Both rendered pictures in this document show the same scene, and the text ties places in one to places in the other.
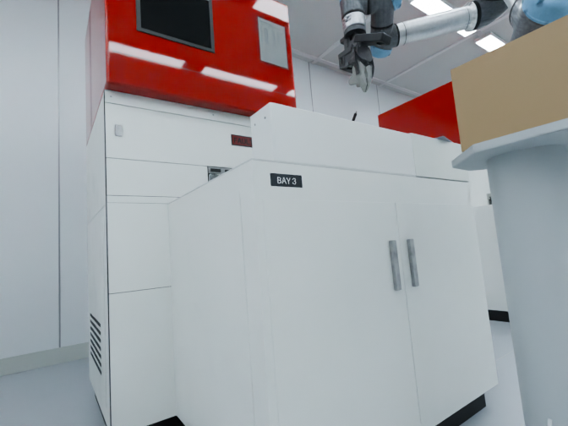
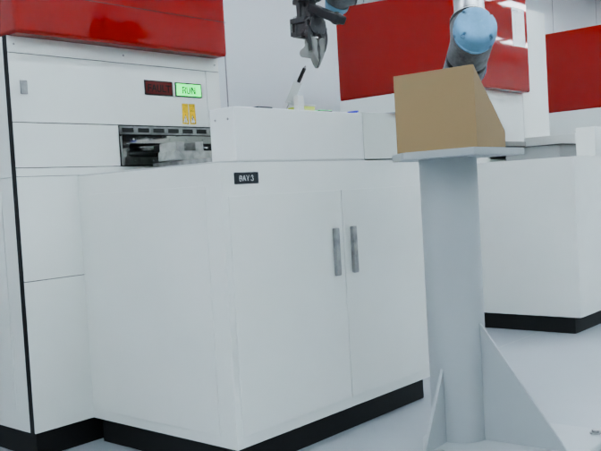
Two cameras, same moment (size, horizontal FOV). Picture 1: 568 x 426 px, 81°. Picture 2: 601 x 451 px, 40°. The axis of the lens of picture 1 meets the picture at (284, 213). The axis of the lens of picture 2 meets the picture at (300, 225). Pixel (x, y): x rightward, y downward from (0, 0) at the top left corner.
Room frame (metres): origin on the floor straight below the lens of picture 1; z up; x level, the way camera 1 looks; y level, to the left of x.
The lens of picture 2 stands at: (-1.35, 0.35, 0.73)
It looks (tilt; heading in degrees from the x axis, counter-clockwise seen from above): 2 degrees down; 347
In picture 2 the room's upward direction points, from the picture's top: 3 degrees counter-clockwise
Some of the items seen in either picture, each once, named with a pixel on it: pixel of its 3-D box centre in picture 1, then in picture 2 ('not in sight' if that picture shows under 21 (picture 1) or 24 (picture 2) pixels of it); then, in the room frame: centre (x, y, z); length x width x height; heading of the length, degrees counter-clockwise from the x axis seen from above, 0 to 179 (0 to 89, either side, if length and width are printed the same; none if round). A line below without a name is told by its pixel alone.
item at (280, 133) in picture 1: (342, 150); (292, 136); (0.93, -0.18, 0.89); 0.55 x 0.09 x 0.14; 126
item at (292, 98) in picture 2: not in sight; (294, 101); (1.32, -0.29, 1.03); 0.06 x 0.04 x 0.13; 36
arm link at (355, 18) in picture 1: (353, 25); not in sight; (1.02, -0.28, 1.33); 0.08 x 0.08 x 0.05
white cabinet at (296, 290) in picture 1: (333, 304); (271, 294); (1.23, -0.15, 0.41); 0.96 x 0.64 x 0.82; 126
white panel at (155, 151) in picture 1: (215, 156); (126, 111); (1.34, 0.26, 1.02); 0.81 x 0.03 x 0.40; 126
